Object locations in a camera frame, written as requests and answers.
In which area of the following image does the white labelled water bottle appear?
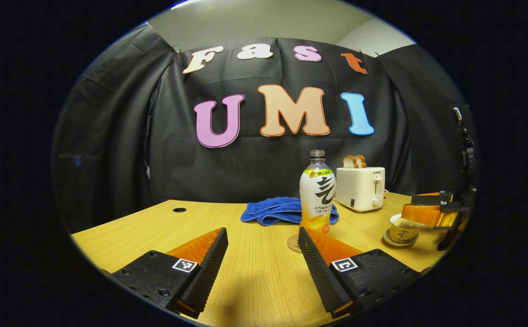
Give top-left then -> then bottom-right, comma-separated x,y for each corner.
299,150 -> 337,237

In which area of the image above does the black backdrop cloth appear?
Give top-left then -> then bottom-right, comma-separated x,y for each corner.
51,23 -> 478,232

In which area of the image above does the cream ceramic saucer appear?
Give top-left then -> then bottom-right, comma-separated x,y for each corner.
383,227 -> 419,247

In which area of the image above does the cream ceramic teacup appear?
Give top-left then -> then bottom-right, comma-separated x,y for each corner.
390,213 -> 425,243

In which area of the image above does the blue towel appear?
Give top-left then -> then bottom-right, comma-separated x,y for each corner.
240,197 -> 340,226

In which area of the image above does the white toaster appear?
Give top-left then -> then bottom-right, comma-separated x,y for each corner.
335,167 -> 386,213

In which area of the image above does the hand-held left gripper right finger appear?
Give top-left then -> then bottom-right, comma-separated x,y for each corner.
297,226 -> 423,318

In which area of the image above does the round brown coaster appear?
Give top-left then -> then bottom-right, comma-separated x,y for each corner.
286,234 -> 307,253

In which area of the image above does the cream teacup lid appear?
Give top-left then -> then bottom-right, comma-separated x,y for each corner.
393,216 -> 425,230

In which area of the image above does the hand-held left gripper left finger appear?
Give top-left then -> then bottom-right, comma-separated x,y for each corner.
111,227 -> 229,318

